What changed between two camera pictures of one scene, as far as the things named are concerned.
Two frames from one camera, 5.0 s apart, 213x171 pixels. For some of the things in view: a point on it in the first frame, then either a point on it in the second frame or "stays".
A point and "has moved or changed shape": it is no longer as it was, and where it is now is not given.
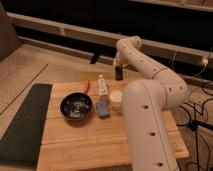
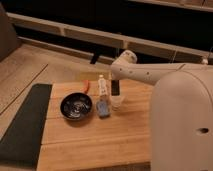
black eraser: (119, 73) has moved or changed shape
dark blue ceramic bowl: (76, 106) stays
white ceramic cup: (116, 99) stays
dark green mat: (21, 142) stays
